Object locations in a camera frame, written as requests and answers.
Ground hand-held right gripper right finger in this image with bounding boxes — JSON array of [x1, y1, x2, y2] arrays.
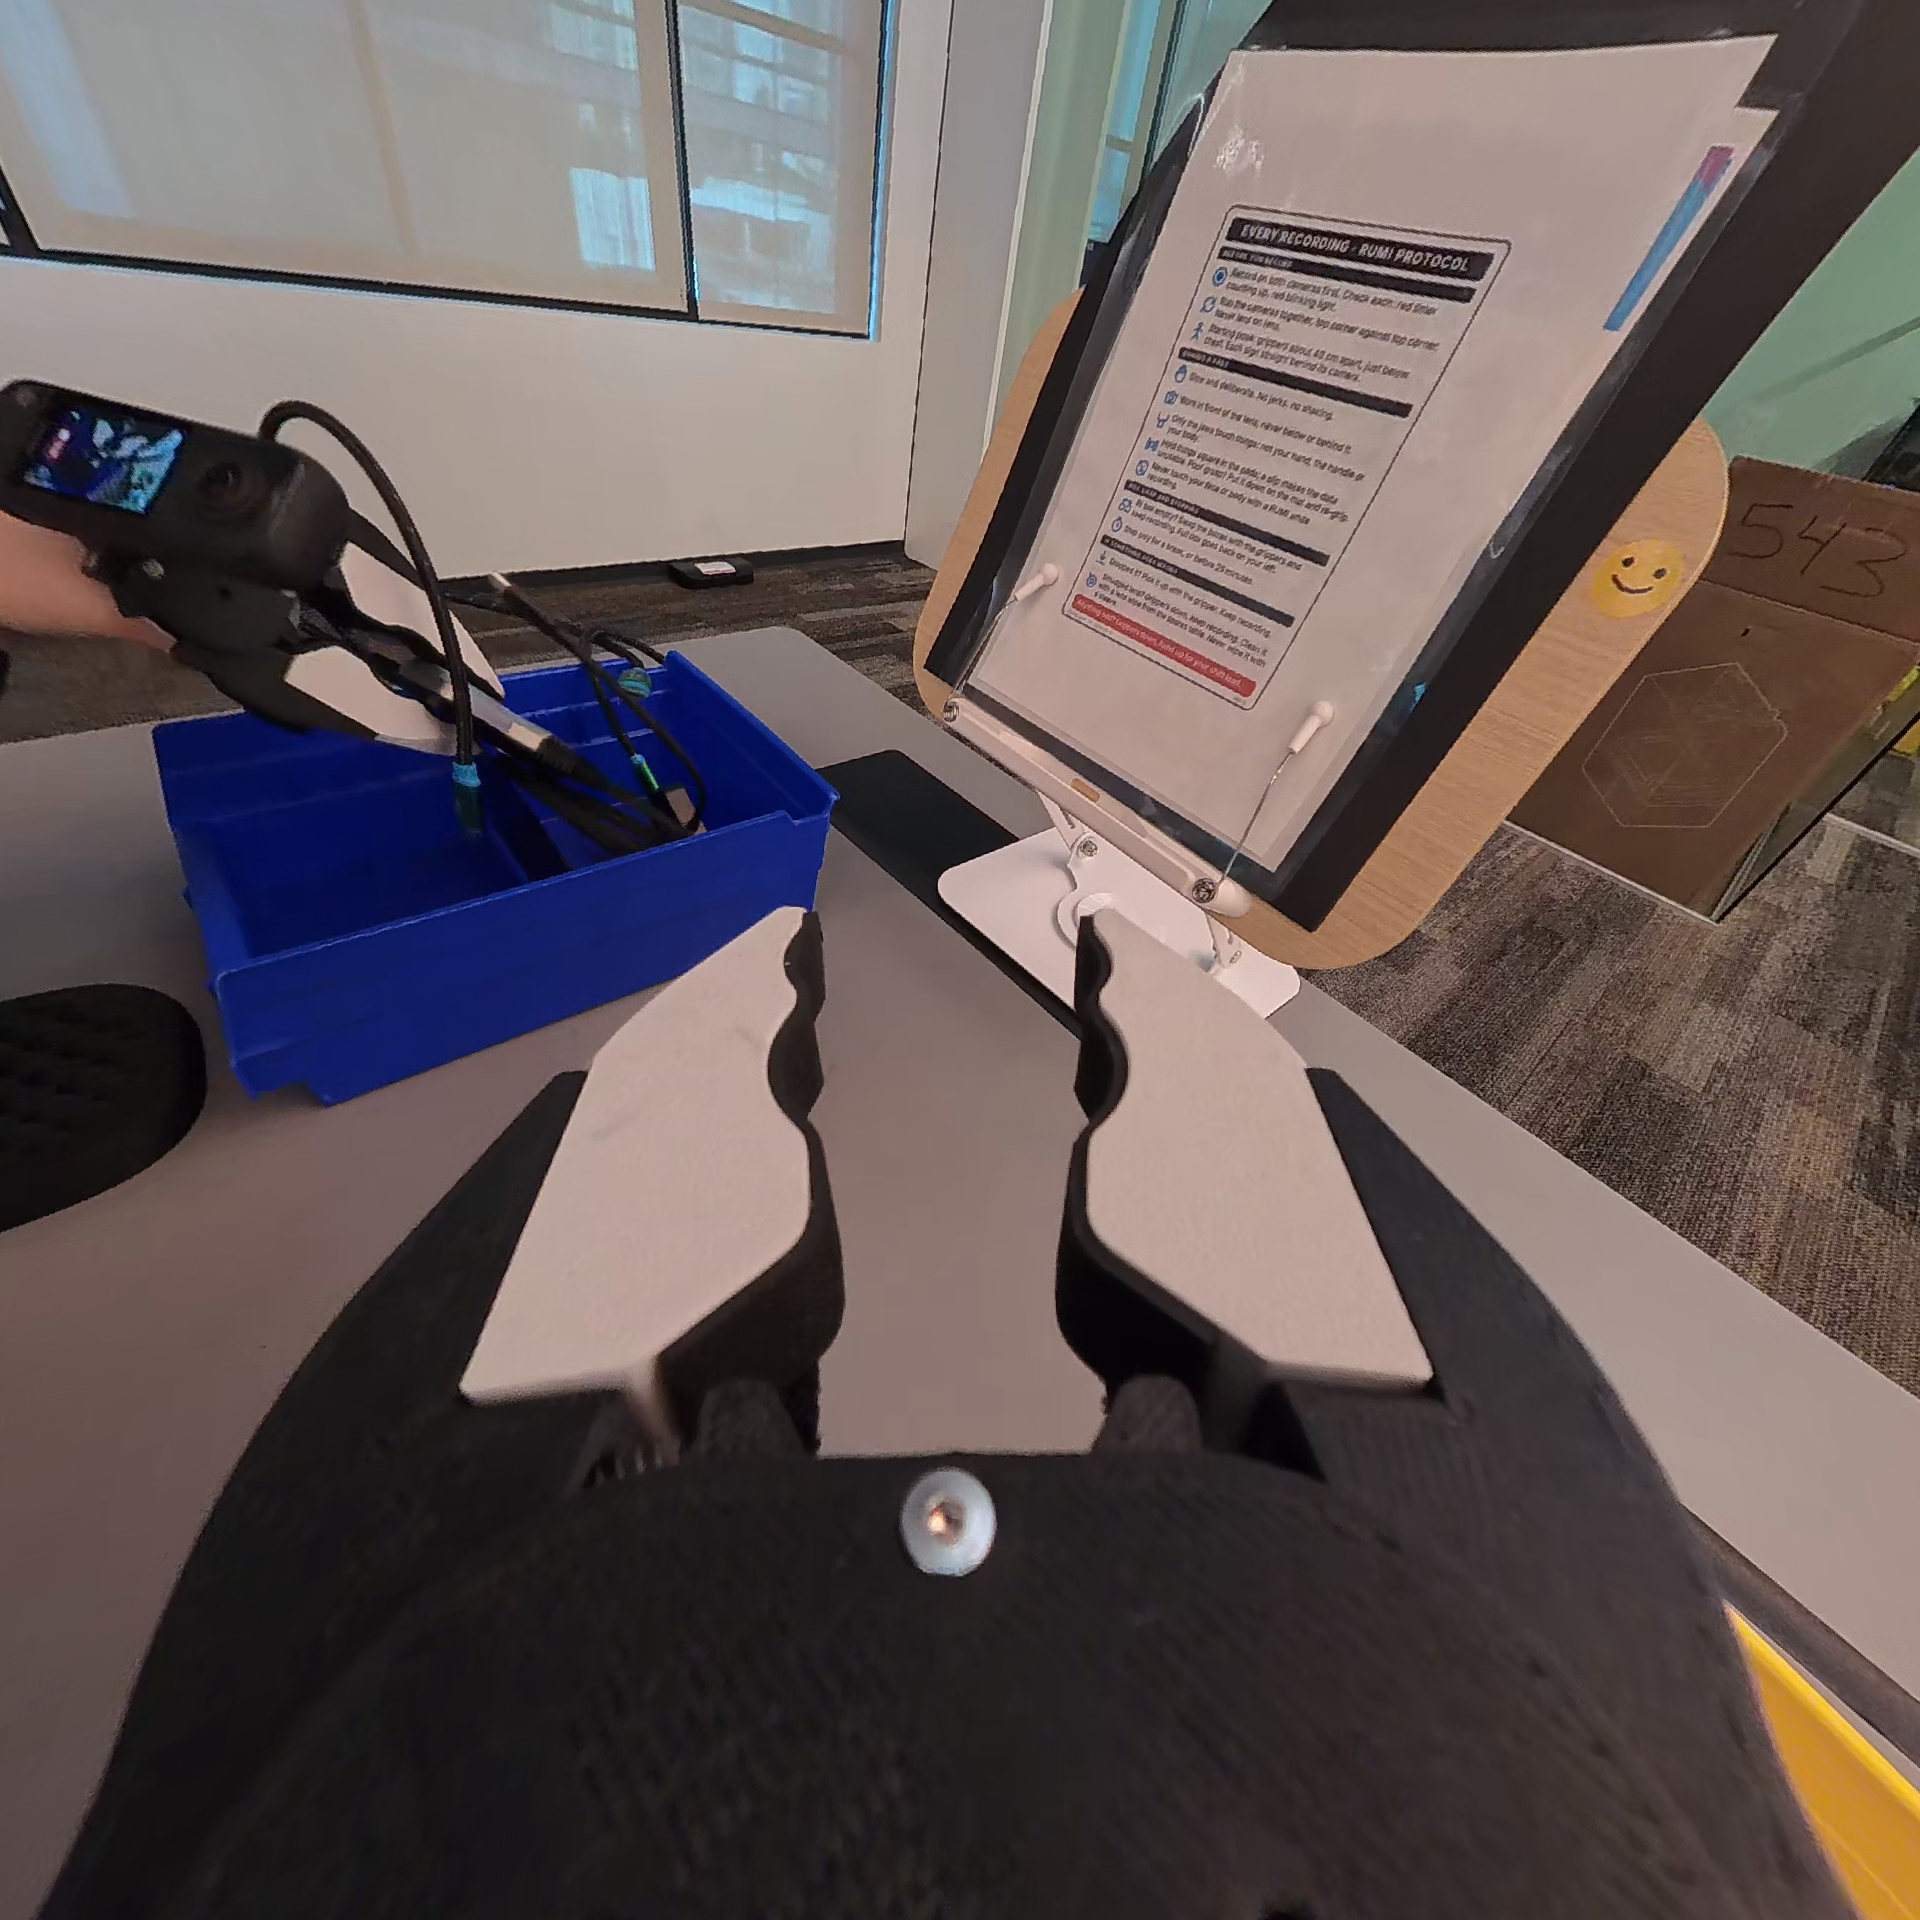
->
[[1054, 912, 1435, 1449]]

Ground blue plastic bin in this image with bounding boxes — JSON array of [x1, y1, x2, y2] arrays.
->
[[151, 654, 839, 1102]]

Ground printed instruction sheet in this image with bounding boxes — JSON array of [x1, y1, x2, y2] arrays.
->
[[976, 34, 1778, 871]]

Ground brown cardboard box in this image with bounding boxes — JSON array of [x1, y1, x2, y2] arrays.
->
[[1508, 456, 1920, 920]]

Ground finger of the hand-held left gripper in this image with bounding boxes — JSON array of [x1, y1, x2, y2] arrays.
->
[[335, 559, 505, 708], [278, 656, 460, 757]]

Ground person's left hand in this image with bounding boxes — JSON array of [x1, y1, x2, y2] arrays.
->
[[0, 507, 180, 650]]

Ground large gridded window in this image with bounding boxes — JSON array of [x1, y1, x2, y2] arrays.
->
[[0, 0, 877, 338]]

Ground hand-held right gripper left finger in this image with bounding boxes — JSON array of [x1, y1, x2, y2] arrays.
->
[[456, 905, 845, 1460]]

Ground yellow plastic bin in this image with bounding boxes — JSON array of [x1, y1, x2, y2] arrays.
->
[[1725, 1607, 1920, 1920]]

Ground yellow smiley sticker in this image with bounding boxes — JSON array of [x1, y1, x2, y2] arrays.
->
[[1590, 538, 1685, 619]]

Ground thin black cable green plug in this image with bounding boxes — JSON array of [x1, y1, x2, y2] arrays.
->
[[259, 397, 490, 837]]

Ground thin black cable small plug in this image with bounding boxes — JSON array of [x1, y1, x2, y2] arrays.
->
[[480, 571, 708, 841]]

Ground instruction sign on stand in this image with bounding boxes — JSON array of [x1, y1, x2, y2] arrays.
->
[[920, 0, 1920, 930], [910, 284, 1730, 973]]

